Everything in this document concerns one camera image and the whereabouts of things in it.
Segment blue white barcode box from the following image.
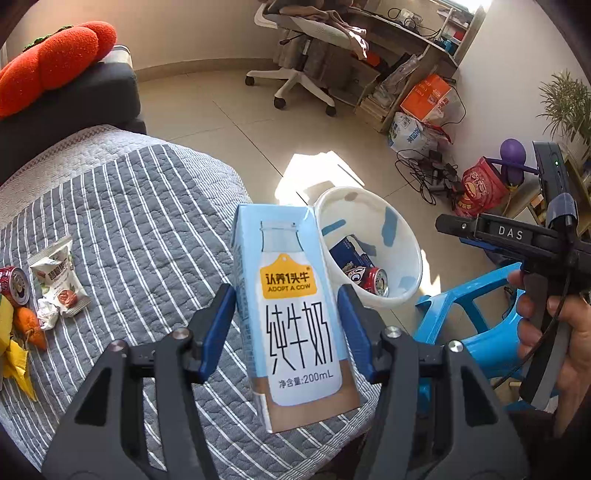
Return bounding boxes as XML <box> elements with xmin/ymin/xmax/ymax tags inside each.
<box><xmin>329</xmin><ymin>235</ymin><xmax>376</xmax><ymax>273</ymax></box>

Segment yellow snack wrapper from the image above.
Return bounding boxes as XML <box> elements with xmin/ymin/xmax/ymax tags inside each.
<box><xmin>0</xmin><ymin>294</ymin><xmax>38</xmax><ymax>402</ymax></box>

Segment milk carton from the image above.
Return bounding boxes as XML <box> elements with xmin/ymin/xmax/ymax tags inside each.
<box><xmin>231</xmin><ymin>204</ymin><xmax>361</xmax><ymax>433</ymax></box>

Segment orange peel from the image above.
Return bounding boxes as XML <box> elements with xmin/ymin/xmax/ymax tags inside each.
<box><xmin>13</xmin><ymin>306</ymin><xmax>47</xmax><ymax>351</ymax></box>

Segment white snack packet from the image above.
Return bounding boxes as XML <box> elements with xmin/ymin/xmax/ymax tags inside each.
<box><xmin>28</xmin><ymin>235</ymin><xmax>90</xmax><ymax>331</ymax></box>

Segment white plastic trash bucket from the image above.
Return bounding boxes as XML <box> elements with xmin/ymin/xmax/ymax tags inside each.
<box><xmin>315</xmin><ymin>187</ymin><xmax>423</xmax><ymax>310</ymax></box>

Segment person right hand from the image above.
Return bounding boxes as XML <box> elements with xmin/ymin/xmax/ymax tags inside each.
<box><xmin>507</xmin><ymin>269</ymin><xmax>591</xmax><ymax>439</ymax></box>

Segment red gift bag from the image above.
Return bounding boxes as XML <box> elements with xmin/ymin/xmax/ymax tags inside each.
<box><xmin>454</xmin><ymin>157</ymin><xmax>509</xmax><ymax>218</ymax></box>

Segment blue plastic stool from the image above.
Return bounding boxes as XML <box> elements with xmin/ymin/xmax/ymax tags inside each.
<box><xmin>413</xmin><ymin>262</ymin><xmax>562</xmax><ymax>414</ymax></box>

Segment purple balloon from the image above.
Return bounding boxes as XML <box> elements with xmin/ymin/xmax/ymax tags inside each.
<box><xmin>485</xmin><ymin>138</ymin><xmax>539</xmax><ymax>188</ymax></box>

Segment red cartoon drink can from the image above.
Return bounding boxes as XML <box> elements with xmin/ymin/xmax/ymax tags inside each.
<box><xmin>360</xmin><ymin>267</ymin><xmax>389</xmax><ymax>297</ymax></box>

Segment white blue plastic bag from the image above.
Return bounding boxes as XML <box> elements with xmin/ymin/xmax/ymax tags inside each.
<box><xmin>388</xmin><ymin>112</ymin><xmax>438</xmax><ymax>159</ymax></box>

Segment orange cardboard box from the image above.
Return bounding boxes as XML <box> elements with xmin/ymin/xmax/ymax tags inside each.
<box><xmin>401</xmin><ymin>74</ymin><xmax>456</xmax><ymax>126</ymax></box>

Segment green potted plant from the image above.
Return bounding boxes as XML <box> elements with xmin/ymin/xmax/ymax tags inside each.
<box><xmin>539</xmin><ymin>70</ymin><xmax>590</xmax><ymax>146</ymax></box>

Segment wooden desk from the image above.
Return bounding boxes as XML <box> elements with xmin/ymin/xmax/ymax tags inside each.
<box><xmin>349</xmin><ymin>1</ymin><xmax>486</xmax><ymax>134</ymax></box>

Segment grey striped quilted cover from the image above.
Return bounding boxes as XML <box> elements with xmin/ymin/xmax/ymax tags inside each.
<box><xmin>1</xmin><ymin>127</ymin><xmax>380</xmax><ymax>479</ymax></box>

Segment white office chair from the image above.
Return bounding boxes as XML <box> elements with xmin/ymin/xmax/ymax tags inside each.
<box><xmin>245</xmin><ymin>1</ymin><xmax>369</xmax><ymax>117</ymax></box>

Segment dark grey sofa cushion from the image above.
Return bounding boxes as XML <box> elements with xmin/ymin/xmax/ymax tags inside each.
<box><xmin>1</xmin><ymin>45</ymin><xmax>147</xmax><ymax>182</ymax></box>

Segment red tomato plush cushion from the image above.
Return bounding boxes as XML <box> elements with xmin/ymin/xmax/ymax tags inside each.
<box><xmin>1</xmin><ymin>21</ymin><xmax>117</xmax><ymax>118</ymax></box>

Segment tangled black cables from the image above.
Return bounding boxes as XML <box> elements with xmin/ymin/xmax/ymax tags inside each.
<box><xmin>393</xmin><ymin>148</ymin><xmax>463</xmax><ymax>206</ymax></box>

